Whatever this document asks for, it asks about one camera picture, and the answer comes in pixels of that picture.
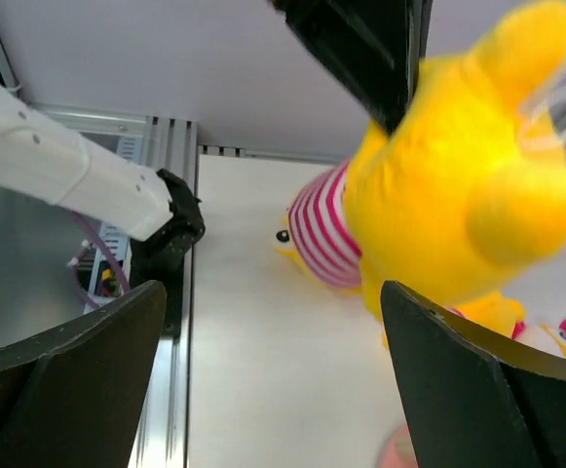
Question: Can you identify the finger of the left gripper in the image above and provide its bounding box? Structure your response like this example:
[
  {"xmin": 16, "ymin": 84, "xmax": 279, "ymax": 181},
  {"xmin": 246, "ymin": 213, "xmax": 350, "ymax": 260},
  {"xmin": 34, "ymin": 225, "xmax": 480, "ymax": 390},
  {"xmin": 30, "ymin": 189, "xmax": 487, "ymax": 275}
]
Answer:
[{"xmin": 270, "ymin": 0, "xmax": 433, "ymax": 134}]

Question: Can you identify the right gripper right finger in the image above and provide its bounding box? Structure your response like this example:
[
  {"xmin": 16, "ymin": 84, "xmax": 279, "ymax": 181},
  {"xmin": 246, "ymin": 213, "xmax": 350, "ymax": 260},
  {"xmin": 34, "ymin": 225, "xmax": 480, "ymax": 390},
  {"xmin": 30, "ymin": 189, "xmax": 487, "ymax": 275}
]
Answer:
[{"xmin": 381, "ymin": 282, "xmax": 566, "ymax": 467}]

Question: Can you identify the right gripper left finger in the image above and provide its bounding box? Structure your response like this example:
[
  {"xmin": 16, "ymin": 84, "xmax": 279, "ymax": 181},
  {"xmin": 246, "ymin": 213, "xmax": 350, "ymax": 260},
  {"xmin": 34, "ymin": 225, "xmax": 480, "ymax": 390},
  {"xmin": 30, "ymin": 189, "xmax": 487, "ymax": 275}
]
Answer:
[{"xmin": 0, "ymin": 281, "xmax": 167, "ymax": 468}]

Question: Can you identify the yellow bear striped shirt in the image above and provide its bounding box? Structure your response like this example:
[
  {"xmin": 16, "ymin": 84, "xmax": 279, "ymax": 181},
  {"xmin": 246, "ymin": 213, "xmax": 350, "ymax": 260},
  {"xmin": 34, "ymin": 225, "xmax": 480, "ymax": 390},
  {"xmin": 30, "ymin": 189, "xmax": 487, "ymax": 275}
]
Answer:
[{"xmin": 343, "ymin": 1, "xmax": 566, "ymax": 336}]

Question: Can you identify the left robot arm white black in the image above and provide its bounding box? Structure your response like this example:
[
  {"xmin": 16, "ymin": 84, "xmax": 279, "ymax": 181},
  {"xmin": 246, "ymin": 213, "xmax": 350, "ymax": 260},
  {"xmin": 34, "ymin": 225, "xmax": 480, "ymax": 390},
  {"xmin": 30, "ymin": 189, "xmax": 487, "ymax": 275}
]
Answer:
[{"xmin": 0, "ymin": 1, "xmax": 433, "ymax": 262}]

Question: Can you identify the pink three-tier shelf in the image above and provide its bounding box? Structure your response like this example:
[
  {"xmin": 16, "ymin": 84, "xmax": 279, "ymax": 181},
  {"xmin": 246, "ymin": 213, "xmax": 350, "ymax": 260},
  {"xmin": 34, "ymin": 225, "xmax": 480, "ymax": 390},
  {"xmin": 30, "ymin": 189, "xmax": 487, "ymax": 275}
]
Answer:
[{"xmin": 375, "ymin": 423, "xmax": 418, "ymax": 468}]

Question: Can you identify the white bird plush pink bow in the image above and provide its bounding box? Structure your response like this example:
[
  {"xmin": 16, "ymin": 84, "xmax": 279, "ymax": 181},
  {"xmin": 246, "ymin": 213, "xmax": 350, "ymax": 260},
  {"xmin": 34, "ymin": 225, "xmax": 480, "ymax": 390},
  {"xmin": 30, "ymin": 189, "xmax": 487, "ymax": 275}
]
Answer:
[{"xmin": 512, "ymin": 319, "xmax": 566, "ymax": 359}]

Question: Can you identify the yellow chick plush striped shirt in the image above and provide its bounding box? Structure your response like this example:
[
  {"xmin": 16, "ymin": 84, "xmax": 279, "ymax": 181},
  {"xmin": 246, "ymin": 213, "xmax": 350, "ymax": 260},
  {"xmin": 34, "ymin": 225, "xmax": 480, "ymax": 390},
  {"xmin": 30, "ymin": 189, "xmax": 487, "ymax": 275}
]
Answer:
[{"xmin": 275, "ymin": 160, "xmax": 361, "ymax": 294}]

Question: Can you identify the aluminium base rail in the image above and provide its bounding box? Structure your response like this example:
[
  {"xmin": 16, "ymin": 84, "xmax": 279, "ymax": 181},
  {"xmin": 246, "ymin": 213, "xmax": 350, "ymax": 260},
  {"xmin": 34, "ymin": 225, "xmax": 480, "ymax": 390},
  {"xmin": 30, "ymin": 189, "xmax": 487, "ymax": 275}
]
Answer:
[{"xmin": 40, "ymin": 104, "xmax": 246, "ymax": 467}]

